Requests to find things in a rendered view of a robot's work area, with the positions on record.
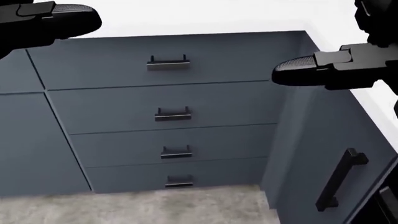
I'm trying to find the dark blue drawer front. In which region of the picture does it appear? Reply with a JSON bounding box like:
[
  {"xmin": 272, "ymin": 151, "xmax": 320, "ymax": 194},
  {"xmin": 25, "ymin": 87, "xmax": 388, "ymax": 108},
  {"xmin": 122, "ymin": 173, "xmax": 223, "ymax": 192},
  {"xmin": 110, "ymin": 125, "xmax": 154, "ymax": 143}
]
[
  {"xmin": 84, "ymin": 156, "xmax": 269, "ymax": 194},
  {"xmin": 25, "ymin": 30, "xmax": 306, "ymax": 90},
  {"xmin": 68, "ymin": 123, "xmax": 279, "ymax": 168},
  {"xmin": 0, "ymin": 48, "xmax": 47, "ymax": 95},
  {"xmin": 45, "ymin": 80, "xmax": 289, "ymax": 136}
]

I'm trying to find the black metal drawer handle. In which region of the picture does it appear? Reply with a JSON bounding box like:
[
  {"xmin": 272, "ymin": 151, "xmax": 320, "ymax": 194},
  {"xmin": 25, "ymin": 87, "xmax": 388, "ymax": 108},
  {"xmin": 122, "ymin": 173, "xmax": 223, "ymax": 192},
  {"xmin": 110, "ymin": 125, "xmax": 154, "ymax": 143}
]
[
  {"xmin": 160, "ymin": 144, "xmax": 193, "ymax": 160},
  {"xmin": 164, "ymin": 174, "xmax": 194, "ymax": 189},
  {"xmin": 146, "ymin": 54, "xmax": 191, "ymax": 72},
  {"xmin": 154, "ymin": 106, "xmax": 192, "ymax": 123}
]

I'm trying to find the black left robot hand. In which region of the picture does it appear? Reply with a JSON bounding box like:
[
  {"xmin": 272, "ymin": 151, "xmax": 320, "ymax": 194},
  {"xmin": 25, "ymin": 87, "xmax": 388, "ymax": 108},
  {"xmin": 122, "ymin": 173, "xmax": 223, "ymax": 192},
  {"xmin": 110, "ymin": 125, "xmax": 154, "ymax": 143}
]
[{"xmin": 0, "ymin": 0, "xmax": 103, "ymax": 60}]

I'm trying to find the dark blue cabinet door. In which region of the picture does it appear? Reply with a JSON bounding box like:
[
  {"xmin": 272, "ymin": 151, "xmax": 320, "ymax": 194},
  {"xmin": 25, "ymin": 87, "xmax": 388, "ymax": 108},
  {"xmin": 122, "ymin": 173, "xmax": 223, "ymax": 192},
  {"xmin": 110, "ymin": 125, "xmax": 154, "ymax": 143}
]
[
  {"xmin": 0, "ymin": 91, "xmax": 93, "ymax": 198},
  {"xmin": 260, "ymin": 86, "xmax": 397, "ymax": 224}
]

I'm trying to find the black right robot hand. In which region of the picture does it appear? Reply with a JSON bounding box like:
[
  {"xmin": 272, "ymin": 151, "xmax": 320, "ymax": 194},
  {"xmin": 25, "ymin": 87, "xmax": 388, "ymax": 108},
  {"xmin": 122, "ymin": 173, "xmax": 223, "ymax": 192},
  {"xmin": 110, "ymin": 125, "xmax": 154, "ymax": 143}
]
[{"xmin": 271, "ymin": 0, "xmax": 398, "ymax": 96}]

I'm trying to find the long black door handle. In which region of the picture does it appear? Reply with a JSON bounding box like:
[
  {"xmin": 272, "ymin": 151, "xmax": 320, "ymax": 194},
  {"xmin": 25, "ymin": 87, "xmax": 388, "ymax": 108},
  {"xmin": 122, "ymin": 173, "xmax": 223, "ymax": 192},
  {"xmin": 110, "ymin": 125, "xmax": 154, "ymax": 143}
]
[
  {"xmin": 374, "ymin": 185, "xmax": 398, "ymax": 224},
  {"xmin": 315, "ymin": 147, "xmax": 369, "ymax": 213}
]

